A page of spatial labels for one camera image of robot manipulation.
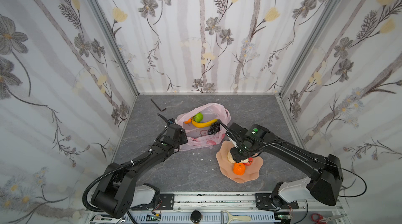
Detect orange fake orange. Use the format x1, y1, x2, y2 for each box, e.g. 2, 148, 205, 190
232, 163, 246, 176

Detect pink plastic bag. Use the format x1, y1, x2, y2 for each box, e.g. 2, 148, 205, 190
175, 103, 231, 151

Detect beige fake fruit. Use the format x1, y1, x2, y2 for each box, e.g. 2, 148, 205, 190
227, 152, 236, 164

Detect aluminium mounting rail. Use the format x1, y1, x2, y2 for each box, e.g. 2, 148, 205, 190
84, 192, 348, 215

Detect white utility knife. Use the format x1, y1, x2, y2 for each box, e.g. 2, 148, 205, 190
89, 215, 126, 224

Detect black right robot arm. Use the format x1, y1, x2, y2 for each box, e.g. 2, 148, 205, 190
218, 120, 345, 209

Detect peach leaf-shaped plate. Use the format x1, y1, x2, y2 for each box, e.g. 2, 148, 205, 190
216, 141, 264, 184

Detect dark fake grape bunch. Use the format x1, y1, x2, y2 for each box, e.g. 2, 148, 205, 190
208, 122, 220, 135

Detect yellow fake banana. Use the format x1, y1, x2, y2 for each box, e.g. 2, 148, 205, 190
191, 119, 218, 128

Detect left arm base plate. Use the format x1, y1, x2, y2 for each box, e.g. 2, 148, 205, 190
130, 194, 175, 211

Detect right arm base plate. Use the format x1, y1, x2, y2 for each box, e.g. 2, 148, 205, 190
255, 193, 299, 211

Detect green fake fruit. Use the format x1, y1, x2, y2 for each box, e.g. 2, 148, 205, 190
192, 113, 204, 123

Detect red fake apple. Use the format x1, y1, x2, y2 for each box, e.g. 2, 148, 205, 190
244, 158, 253, 166

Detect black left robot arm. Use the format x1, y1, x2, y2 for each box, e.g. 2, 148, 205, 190
82, 114, 188, 218

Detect white slotted cable duct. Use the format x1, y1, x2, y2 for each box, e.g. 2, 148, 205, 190
132, 212, 281, 224

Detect black round knob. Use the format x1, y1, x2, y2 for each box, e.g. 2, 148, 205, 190
190, 210, 203, 224

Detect red handled scissors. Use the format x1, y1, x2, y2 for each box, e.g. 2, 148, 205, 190
311, 213, 346, 224

